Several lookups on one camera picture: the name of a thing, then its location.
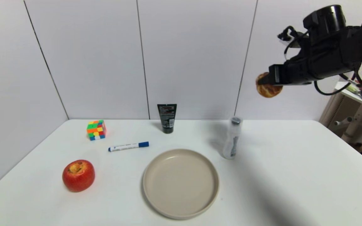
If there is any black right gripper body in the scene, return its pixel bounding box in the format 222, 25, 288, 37
268, 56, 313, 85

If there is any round sugared bread bun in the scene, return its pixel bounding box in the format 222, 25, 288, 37
255, 72, 283, 98

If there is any beige round plate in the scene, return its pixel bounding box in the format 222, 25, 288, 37
142, 148, 220, 220

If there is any white plastic bottle grey cap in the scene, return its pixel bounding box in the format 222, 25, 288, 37
222, 117, 243, 160

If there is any white side table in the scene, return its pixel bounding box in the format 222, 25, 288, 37
319, 82, 362, 145

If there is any black cosmetic tube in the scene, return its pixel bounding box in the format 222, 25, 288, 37
157, 104, 177, 134

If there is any white marker with blue cap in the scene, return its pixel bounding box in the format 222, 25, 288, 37
108, 142, 150, 153

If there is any multicolour puzzle cube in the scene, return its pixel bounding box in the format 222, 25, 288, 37
87, 120, 107, 141

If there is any red apple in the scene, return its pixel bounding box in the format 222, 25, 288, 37
62, 159, 96, 192

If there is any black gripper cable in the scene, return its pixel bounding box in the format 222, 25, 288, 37
277, 26, 362, 96

